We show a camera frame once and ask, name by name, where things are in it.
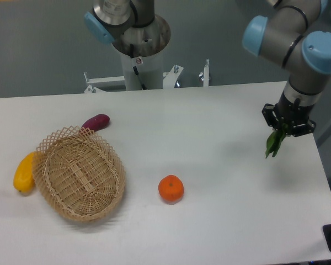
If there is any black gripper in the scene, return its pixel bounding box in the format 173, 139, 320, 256
261, 92, 316, 137

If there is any green bok choy vegetable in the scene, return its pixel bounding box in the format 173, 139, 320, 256
265, 124, 289, 158

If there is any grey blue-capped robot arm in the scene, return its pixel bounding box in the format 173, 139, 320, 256
84, 1, 331, 137

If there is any woven wicker basket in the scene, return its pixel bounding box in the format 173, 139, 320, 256
32, 126, 126, 222

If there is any orange tangerine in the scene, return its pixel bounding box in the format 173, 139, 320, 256
158, 175, 184, 203

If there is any purple sweet potato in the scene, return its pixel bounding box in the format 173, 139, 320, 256
82, 114, 110, 131

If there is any yellow mango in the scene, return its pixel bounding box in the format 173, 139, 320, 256
13, 152, 35, 193

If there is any white metal mounting frame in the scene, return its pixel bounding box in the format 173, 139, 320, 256
83, 59, 211, 94

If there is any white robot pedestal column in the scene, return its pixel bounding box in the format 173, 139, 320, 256
109, 14, 172, 91

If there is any black cable on pedestal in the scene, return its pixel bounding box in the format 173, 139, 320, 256
129, 43, 148, 91

